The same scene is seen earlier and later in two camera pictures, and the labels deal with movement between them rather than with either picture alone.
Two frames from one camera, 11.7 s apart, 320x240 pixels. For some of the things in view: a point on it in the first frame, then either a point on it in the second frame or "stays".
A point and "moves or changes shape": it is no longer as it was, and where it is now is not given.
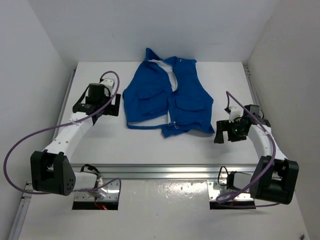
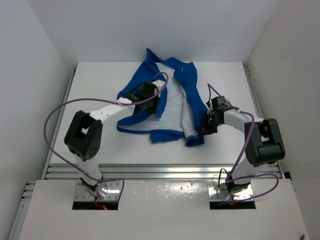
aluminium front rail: [170, 171] stays
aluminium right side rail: [251, 86] stays
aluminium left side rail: [17, 229] stays
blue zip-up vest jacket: [167, 95] moves or changes shape
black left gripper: [112, 109] -> [153, 109]
